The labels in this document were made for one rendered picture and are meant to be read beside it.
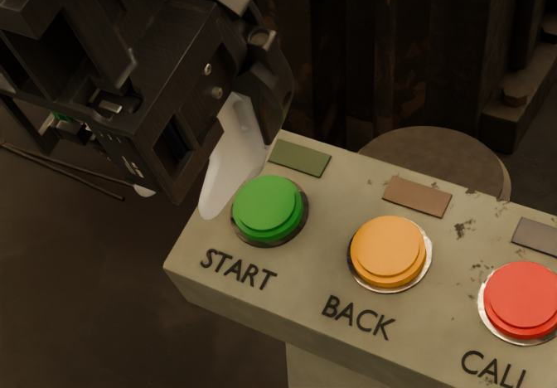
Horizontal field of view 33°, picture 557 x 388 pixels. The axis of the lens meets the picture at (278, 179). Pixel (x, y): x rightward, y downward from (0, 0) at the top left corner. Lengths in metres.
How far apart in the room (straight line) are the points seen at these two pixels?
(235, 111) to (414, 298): 0.15
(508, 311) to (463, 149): 0.25
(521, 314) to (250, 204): 0.16
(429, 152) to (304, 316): 0.24
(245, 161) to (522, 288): 0.15
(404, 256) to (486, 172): 0.20
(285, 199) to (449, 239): 0.09
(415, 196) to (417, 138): 0.19
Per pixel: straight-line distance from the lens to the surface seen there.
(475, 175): 0.68
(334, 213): 0.52
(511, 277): 0.49
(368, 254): 0.50
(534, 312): 0.48
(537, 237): 0.51
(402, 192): 0.52
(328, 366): 0.54
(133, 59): 0.34
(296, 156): 0.55
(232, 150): 0.42
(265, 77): 0.38
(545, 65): 1.61
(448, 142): 0.71
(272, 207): 0.52
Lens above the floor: 0.96
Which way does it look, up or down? 41 degrees down
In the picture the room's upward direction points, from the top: 4 degrees counter-clockwise
